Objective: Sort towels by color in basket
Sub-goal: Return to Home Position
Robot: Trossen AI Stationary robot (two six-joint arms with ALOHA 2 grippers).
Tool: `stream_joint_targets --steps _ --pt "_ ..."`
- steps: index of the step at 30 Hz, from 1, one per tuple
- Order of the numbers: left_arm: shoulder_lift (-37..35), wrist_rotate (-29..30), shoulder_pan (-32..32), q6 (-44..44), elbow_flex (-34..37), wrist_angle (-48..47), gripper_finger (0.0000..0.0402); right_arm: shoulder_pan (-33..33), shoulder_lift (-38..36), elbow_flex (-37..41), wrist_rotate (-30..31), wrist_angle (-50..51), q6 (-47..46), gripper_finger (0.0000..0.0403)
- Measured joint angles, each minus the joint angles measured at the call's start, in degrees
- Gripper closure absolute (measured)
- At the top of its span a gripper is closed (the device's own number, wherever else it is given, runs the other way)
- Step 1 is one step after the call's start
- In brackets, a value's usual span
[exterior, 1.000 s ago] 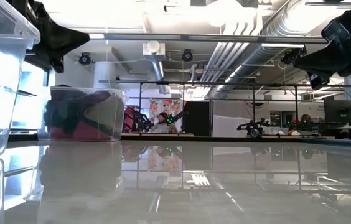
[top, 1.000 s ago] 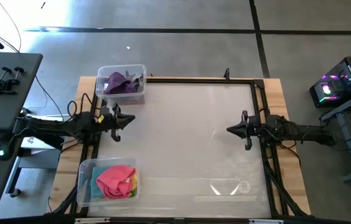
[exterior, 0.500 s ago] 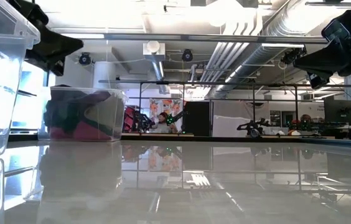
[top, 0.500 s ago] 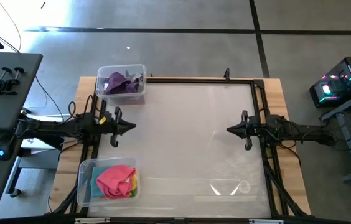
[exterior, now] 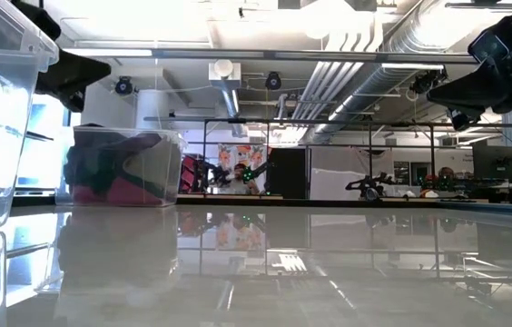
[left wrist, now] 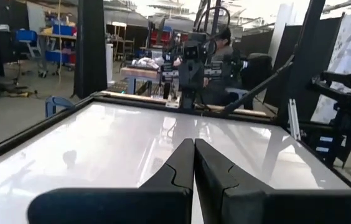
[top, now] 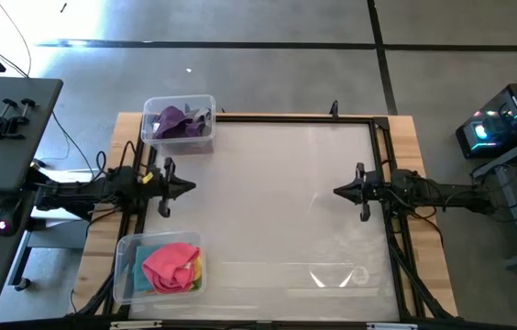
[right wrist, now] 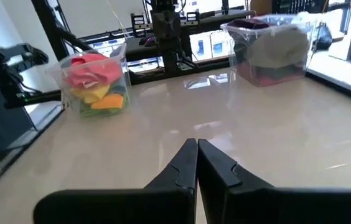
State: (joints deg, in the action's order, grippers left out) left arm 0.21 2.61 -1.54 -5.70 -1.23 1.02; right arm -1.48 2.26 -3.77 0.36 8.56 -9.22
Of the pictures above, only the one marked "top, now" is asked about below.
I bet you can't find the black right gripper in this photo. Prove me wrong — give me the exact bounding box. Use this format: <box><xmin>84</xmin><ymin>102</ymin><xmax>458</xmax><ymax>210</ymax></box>
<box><xmin>333</xmin><ymin>161</ymin><xmax>384</xmax><ymax>223</ymax></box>

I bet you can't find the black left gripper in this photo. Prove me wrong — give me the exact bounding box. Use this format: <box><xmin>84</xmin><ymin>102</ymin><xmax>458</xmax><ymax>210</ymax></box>
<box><xmin>146</xmin><ymin>157</ymin><xmax>197</xmax><ymax>219</ymax></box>

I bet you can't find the purple towel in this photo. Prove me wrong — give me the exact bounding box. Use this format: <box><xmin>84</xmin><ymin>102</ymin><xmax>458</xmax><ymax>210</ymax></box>
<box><xmin>152</xmin><ymin>105</ymin><xmax>203</xmax><ymax>140</ymax></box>

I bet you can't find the grey towel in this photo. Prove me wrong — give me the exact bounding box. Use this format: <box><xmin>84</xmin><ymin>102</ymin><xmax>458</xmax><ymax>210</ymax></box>
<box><xmin>183</xmin><ymin>106</ymin><xmax>215</xmax><ymax>138</ymax></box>

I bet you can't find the yellow towel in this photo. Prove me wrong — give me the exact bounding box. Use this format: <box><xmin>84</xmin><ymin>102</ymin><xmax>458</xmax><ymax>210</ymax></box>
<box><xmin>192</xmin><ymin>254</ymin><xmax>204</xmax><ymax>288</ymax></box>

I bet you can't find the pink towel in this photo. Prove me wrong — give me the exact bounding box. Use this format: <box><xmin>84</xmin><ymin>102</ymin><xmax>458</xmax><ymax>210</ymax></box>
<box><xmin>141</xmin><ymin>242</ymin><xmax>202</xmax><ymax>295</ymax></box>

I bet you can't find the teal towel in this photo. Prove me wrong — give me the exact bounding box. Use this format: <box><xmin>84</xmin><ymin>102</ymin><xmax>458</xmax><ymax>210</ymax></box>
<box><xmin>133</xmin><ymin>245</ymin><xmax>160</xmax><ymax>293</ymax></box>

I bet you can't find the clear plastic bin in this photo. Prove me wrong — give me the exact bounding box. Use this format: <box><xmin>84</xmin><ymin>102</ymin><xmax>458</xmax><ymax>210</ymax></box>
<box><xmin>141</xmin><ymin>93</ymin><xmax>218</xmax><ymax>151</ymax></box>
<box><xmin>113</xmin><ymin>230</ymin><xmax>208</xmax><ymax>307</ymax></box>

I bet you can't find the white label strip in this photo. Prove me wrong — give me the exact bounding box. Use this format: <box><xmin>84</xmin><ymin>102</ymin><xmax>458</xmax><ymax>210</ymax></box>
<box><xmin>110</xmin><ymin>320</ymin><xmax>164</xmax><ymax>330</ymax></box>

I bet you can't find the computer tower with lights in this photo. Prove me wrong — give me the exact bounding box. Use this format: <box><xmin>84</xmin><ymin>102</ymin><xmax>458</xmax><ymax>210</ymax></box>
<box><xmin>455</xmin><ymin>82</ymin><xmax>517</xmax><ymax>160</ymax></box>

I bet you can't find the black computer mouse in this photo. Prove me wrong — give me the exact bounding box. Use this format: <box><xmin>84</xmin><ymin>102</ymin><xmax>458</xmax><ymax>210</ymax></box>
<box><xmin>0</xmin><ymin>196</ymin><xmax>25</xmax><ymax>238</ymax></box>

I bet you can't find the black floor cable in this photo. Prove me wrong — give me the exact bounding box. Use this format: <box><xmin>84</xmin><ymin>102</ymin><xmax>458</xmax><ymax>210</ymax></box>
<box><xmin>0</xmin><ymin>0</ymin><xmax>33</xmax><ymax>78</ymax></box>
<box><xmin>49</xmin><ymin>111</ymin><xmax>109</xmax><ymax>183</ymax></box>

